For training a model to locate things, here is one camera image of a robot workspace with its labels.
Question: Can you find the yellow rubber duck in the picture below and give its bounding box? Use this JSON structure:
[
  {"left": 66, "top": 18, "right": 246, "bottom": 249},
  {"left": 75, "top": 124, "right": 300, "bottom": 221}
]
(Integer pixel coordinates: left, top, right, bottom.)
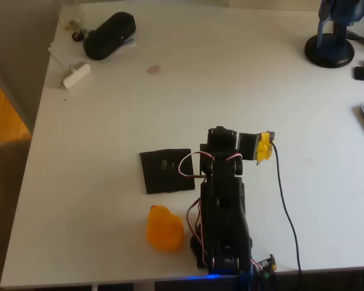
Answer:
[{"left": 146, "top": 205, "right": 185, "bottom": 252}]

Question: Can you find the black cardboard square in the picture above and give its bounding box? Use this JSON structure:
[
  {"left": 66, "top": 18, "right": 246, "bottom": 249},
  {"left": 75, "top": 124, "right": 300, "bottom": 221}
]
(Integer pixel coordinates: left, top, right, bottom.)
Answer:
[{"left": 139, "top": 147, "right": 197, "bottom": 195}]

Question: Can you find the small controller board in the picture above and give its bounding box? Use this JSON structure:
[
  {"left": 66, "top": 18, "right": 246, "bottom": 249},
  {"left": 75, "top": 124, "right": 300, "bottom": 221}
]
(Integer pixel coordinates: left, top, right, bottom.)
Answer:
[{"left": 257, "top": 253, "right": 278, "bottom": 279}]

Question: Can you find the blue microphone on stand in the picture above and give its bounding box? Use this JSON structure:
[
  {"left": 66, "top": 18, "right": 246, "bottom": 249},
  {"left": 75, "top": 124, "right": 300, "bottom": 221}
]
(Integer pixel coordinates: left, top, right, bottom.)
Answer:
[{"left": 304, "top": 0, "right": 364, "bottom": 69}]

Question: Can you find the blue table clamp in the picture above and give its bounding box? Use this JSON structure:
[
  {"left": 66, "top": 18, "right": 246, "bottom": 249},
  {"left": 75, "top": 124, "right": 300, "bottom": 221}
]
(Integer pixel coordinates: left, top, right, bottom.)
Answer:
[{"left": 237, "top": 266, "right": 261, "bottom": 291}]

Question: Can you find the black oval case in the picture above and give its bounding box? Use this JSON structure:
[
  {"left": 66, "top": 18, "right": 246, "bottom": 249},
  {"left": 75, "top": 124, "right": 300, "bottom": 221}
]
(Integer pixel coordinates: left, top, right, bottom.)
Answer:
[{"left": 83, "top": 11, "right": 137, "bottom": 61}]

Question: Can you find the white power bank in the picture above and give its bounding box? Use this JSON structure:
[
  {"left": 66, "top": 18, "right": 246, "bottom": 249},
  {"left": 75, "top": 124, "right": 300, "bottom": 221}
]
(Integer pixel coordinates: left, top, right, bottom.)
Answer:
[{"left": 61, "top": 61, "right": 91, "bottom": 89}]

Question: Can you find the clear plastic bottle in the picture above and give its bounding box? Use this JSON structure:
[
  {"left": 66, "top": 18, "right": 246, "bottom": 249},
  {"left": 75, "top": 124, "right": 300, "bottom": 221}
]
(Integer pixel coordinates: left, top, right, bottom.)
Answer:
[{"left": 58, "top": 0, "right": 86, "bottom": 31}]

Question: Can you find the camera wrapped in yellow tape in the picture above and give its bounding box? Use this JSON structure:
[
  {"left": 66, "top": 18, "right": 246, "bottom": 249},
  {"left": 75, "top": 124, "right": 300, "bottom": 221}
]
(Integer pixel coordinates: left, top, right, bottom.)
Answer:
[{"left": 256, "top": 130, "right": 275, "bottom": 166}]

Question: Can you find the black camera cable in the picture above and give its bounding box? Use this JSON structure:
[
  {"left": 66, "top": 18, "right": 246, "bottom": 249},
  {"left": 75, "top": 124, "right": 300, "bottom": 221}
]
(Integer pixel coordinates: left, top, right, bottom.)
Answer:
[{"left": 271, "top": 141, "right": 304, "bottom": 291}]

